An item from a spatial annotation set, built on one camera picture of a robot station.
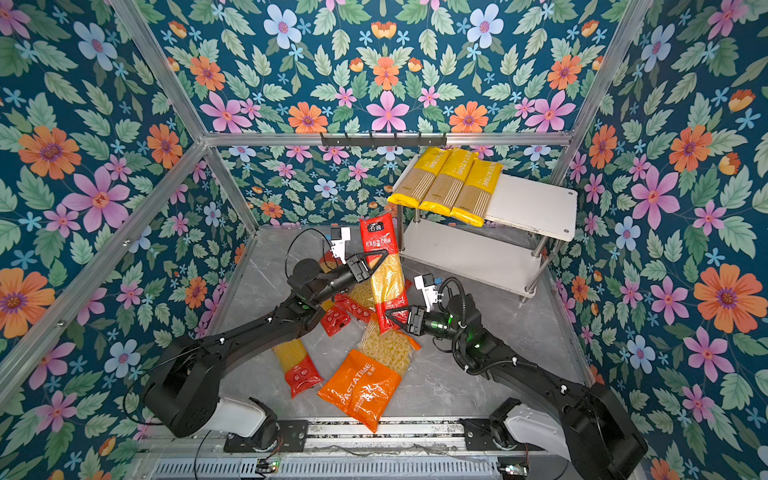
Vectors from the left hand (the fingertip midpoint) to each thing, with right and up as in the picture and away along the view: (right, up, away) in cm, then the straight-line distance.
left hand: (390, 250), depth 67 cm
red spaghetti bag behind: (-27, -32, +15) cm, 44 cm away
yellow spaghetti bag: (+6, +19, +14) cm, 24 cm away
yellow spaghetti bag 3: (+23, +15, +11) cm, 30 cm away
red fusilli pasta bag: (-12, -17, +28) cm, 35 cm away
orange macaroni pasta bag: (-6, -35, +11) cm, 37 cm away
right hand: (0, -15, +3) cm, 16 cm away
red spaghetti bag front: (-1, -7, +3) cm, 7 cm away
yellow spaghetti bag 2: (+16, +19, +15) cm, 29 cm away
